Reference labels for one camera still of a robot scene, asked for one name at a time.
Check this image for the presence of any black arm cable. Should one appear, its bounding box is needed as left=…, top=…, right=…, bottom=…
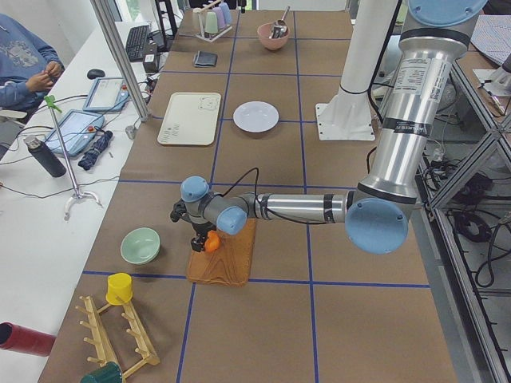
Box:
left=217, top=167, right=340, bottom=226

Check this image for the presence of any cream bear print tray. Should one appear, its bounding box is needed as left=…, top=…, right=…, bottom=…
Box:
left=156, top=92, right=221, bottom=146

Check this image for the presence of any metal scoop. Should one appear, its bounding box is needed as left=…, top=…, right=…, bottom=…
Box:
left=269, top=6, right=290, bottom=39

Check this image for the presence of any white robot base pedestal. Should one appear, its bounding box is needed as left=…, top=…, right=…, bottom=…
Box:
left=316, top=0, right=400, bottom=141

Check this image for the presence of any green ceramic bowl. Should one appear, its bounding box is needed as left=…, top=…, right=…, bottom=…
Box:
left=121, top=227, right=160, bottom=265

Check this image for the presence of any person in blue sweater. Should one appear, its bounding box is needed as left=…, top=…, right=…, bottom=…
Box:
left=1, top=14, right=65, bottom=112

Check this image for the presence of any pink bowl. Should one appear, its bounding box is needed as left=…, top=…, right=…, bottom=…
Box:
left=257, top=22, right=290, bottom=51

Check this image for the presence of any orange mandarin fruit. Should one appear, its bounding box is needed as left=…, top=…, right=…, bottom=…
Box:
left=204, top=231, right=221, bottom=253

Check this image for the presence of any dark green cup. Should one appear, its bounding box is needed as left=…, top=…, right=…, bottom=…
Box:
left=80, top=361, right=123, bottom=383

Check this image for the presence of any white round plate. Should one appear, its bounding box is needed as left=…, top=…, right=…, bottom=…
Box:
left=233, top=101, right=279, bottom=133

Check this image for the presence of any black computer mouse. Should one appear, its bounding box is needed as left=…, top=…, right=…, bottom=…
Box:
left=86, top=69, right=105, bottom=80

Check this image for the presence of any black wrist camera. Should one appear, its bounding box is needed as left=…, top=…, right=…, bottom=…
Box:
left=169, top=199, right=189, bottom=223

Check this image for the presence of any folded navy umbrella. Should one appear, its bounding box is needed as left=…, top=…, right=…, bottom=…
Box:
left=78, top=131, right=113, bottom=171

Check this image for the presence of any black water bottle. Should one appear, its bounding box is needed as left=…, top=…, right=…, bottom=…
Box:
left=24, top=135, right=66, bottom=178

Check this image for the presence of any aluminium frame post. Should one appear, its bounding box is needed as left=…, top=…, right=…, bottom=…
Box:
left=90, top=0, right=149, bottom=122

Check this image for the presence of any wooden cutting board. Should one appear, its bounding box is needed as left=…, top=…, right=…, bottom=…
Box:
left=186, top=219, right=256, bottom=287

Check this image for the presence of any yellow cup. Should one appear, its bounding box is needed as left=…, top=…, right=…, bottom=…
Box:
left=105, top=273, right=133, bottom=306

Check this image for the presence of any metal stand with green clip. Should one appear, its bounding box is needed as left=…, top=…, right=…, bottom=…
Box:
left=44, top=96, right=103, bottom=221

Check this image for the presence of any pale green cup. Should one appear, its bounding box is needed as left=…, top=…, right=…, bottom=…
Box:
left=204, top=11, right=218, bottom=34

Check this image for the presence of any white cup rack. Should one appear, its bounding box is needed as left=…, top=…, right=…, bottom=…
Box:
left=192, top=0, right=233, bottom=42

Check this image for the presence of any purple cup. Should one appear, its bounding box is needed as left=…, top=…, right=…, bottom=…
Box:
left=212, top=2, right=232, bottom=30

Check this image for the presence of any wooden cup rack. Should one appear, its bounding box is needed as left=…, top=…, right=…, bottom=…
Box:
left=75, top=295, right=160, bottom=382

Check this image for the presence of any blue teach pendant tablet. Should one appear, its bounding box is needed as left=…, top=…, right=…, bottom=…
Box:
left=82, top=77, right=129, bottom=113

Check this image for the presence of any folded grey cloth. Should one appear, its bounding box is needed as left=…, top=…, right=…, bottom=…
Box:
left=193, top=51, right=218, bottom=68

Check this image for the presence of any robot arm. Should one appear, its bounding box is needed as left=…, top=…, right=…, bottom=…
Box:
left=170, top=1, right=485, bottom=255

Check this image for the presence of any red cylinder cup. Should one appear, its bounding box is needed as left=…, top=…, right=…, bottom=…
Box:
left=1, top=322, right=56, bottom=357

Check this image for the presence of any black keyboard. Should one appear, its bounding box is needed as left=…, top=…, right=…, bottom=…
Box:
left=125, top=24, right=150, bottom=62

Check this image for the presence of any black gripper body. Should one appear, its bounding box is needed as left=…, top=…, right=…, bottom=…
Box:
left=192, top=222, right=216, bottom=241

